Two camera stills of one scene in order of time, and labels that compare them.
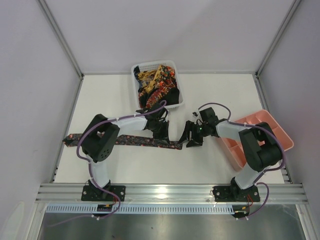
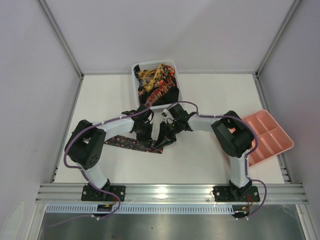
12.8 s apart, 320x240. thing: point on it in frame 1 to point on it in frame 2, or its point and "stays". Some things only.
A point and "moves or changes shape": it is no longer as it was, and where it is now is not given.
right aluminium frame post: (292, 9) stays
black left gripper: (161, 132) to (144, 136)
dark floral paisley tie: (73, 140) moves or changes shape
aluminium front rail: (277, 193) stays
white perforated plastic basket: (144, 66) stays
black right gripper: (193, 133) to (166, 132)
